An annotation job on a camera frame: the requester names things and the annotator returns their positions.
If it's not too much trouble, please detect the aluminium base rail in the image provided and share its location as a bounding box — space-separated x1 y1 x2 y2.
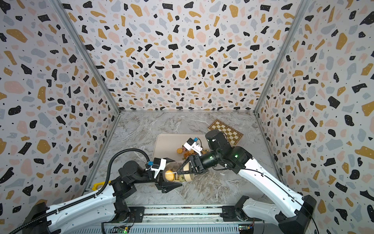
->
77 205 282 234

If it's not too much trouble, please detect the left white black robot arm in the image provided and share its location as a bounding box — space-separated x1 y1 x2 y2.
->
13 159 182 234

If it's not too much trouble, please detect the yellow plastic letter toy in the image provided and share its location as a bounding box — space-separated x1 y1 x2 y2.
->
92 182 105 193

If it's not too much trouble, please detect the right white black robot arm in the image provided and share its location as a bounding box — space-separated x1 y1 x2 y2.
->
177 130 317 234

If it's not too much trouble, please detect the beige rectangular tray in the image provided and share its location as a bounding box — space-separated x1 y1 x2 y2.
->
151 134 210 161

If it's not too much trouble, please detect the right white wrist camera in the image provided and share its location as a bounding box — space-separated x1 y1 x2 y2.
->
183 138 203 156

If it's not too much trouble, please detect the wooden chessboard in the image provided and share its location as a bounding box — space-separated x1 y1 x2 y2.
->
208 119 243 146

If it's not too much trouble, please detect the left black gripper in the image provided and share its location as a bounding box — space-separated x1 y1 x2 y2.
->
131 159 183 195

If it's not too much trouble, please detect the pile of poured cookies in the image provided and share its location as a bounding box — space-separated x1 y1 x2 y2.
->
176 146 194 159

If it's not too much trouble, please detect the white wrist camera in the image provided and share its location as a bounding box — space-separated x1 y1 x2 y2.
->
146 158 167 179
183 138 203 156

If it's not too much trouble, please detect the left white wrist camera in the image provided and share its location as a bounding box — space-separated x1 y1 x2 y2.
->
146 158 167 179

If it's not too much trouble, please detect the cookie jar with beige lid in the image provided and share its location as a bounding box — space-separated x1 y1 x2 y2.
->
163 170 195 183

